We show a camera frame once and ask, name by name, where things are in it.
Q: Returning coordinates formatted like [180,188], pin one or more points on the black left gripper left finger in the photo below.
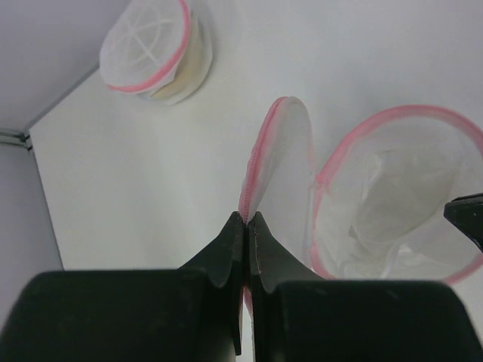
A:
[192,313]

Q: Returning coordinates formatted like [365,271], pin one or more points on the white cloth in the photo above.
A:
[404,190]

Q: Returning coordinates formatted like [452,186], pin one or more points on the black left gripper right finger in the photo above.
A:
[300,316]

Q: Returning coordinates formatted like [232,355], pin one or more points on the white mesh laundry bag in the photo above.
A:
[158,50]
[310,210]

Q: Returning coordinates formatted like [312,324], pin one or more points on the aluminium frame post left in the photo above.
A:
[15,138]

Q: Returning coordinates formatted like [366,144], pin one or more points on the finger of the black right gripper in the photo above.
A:
[466,214]

